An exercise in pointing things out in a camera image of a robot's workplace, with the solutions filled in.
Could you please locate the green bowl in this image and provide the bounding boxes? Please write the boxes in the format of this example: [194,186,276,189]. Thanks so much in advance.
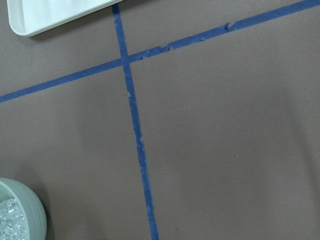
[0,178,47,240]

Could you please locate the clear ice cubes pile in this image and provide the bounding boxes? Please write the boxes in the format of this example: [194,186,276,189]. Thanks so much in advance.
[0,198,27,240]

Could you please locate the cream bear tray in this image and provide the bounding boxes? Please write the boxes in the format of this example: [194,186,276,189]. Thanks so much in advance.
[7,0,119,37]

